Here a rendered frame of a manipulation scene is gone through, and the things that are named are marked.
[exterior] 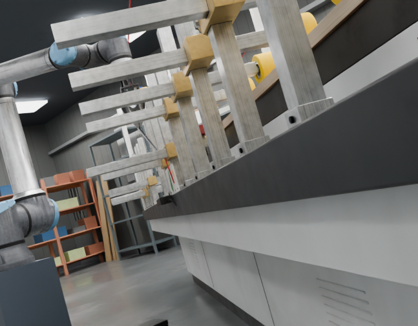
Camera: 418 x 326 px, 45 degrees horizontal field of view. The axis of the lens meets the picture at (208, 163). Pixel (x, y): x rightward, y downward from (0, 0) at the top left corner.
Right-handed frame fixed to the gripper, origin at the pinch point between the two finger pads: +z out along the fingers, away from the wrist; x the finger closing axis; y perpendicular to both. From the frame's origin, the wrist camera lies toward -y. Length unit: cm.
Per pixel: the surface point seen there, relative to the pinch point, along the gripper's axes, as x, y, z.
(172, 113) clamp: 6.8, 45.7, 7.8
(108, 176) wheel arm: -16.2, -7.4, 15.5
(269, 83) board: 27, 75, 12
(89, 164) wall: -49, -895, -111
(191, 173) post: 8.3, 38.6, 26.0
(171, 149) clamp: 6.7, 21.0, 15.1
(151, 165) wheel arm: 1.1, -7.5, 15.5
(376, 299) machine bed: 28, 96, 64
